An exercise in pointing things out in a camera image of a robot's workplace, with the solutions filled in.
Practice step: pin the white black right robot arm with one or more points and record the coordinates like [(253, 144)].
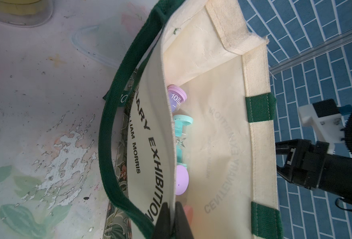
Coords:
[(341, 171)]

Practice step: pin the cream canvas tote bag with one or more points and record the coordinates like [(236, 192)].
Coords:
[(205, 48)]

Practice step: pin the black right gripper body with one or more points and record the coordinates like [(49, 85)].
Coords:
[(307, 164)]

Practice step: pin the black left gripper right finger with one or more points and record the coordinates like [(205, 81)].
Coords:
[(182, 228)]

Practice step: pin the yellow cup with markers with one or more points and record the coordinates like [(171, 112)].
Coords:
[(26, 13)]

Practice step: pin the purple hourglass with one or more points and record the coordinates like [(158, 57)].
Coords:
[(177, 96), (182, 180)]

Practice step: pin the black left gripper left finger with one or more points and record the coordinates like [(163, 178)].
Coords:
[(163, 226)]

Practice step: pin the teal hourglass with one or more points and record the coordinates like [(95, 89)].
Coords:
[(181, 122)]

